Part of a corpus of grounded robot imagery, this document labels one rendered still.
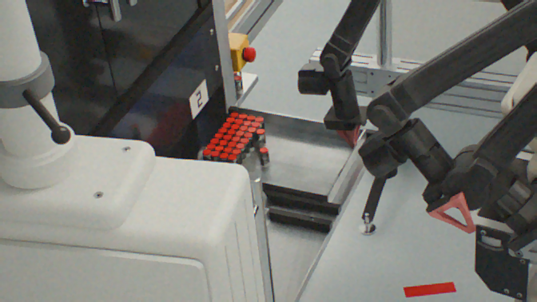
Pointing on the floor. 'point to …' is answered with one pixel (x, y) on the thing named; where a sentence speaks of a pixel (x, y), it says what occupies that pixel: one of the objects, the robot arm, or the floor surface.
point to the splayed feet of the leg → (374, 203)
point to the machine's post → (227, 89)
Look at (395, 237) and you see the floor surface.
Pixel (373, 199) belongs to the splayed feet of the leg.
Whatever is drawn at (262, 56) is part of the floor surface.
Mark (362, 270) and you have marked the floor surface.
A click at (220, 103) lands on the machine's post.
